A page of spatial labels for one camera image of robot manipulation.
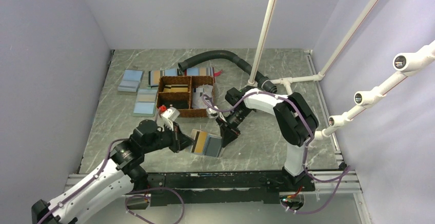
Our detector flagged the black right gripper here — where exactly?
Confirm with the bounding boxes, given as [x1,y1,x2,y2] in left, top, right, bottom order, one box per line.
[216,108,253,148]

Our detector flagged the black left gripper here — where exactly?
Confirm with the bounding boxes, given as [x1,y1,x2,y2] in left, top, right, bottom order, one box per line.
[143,121,195,154]

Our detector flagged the gold credit card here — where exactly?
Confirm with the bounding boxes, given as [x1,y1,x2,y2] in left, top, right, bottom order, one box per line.
[191,129,209,155]

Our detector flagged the blue credit cards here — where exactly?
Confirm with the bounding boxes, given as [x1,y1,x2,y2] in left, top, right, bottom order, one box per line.
[204,135,223,157]

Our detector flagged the tan leather card holder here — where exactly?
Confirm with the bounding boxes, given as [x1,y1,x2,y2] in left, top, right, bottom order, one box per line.
[190,129,224,157]

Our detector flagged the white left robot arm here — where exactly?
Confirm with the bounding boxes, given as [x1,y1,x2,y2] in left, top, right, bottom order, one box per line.
[31,107,193,223]

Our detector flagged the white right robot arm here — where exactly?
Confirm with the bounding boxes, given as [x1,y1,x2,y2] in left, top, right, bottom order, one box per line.
[216,87,319,191]

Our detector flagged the grey cards in basket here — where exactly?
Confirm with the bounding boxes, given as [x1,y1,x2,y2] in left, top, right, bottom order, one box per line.
[192,85,213,109]

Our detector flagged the row of cards behind basket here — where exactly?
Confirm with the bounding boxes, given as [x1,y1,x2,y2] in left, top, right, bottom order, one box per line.
[148,67,223,87]

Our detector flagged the blue card stack far left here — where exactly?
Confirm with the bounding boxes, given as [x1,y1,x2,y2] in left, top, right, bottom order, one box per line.
[117,69,144,92]

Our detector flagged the brown woven divided basket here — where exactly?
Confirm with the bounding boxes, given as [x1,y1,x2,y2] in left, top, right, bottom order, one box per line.
[156,76,214,118]

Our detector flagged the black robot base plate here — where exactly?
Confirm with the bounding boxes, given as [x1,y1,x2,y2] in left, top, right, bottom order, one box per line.
[132,170,315,207]

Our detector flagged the black corrugated hose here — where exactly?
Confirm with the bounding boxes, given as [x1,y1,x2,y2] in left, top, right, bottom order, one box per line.
[177,50,278,95]

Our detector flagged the aluminium frame rail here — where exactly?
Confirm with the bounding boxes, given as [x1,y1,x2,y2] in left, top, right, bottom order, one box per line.
[54,173,369,224]

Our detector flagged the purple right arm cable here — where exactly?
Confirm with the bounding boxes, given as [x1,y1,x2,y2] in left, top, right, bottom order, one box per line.
[201,91,352,215]

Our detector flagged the white PVC pipe frame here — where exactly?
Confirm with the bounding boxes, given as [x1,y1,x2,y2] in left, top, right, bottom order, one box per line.
[248,0,434,140]

